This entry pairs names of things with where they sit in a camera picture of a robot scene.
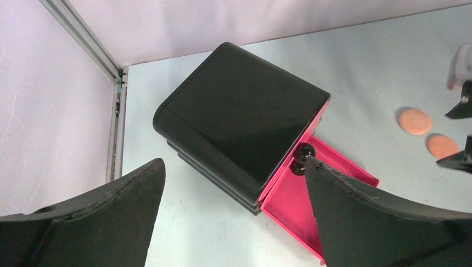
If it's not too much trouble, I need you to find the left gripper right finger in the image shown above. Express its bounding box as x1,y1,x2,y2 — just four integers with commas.
305,158,471,266

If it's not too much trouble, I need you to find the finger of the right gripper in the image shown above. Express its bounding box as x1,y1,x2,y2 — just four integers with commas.
436,135,471,174
445,81,471,120

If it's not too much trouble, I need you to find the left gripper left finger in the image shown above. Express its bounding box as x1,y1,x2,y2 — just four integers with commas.
1,159,166,266

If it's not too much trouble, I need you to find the orange round sponge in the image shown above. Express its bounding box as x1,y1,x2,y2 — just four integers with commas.
397,108,432,135
426,135,460,159

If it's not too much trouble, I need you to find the pink bottom drawer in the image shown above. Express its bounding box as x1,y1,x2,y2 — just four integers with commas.
260,133,379,265

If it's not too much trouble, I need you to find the black pink drawer organizer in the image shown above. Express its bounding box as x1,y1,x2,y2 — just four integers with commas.
153,42,331,215

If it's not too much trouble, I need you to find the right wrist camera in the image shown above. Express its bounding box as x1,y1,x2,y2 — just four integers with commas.
446,43,471,90

